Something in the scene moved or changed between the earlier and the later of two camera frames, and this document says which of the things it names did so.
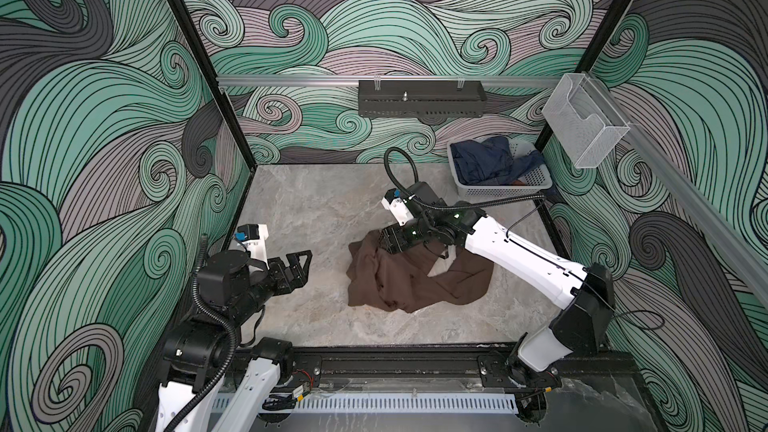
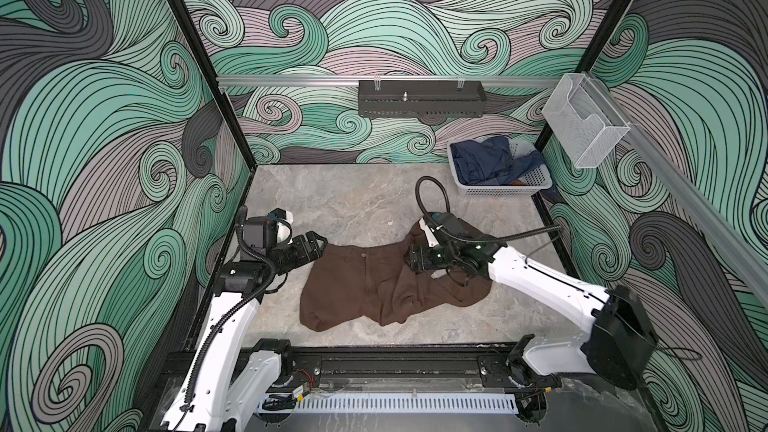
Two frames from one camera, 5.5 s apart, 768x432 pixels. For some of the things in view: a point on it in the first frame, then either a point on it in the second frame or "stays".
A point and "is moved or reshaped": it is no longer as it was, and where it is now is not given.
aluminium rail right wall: [745, 257] stays
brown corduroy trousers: [401, 280] is moved or reshaped
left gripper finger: [294, 259] → [312, 237]
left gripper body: [276, 277] → [292, 255]
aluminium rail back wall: [506, 82] stays
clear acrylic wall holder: [583, 117] stays
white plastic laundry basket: [502, 166] stays
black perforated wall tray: [421, 98] stays
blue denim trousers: [490, 161] stays
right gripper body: [408, 234] → [431, 258]
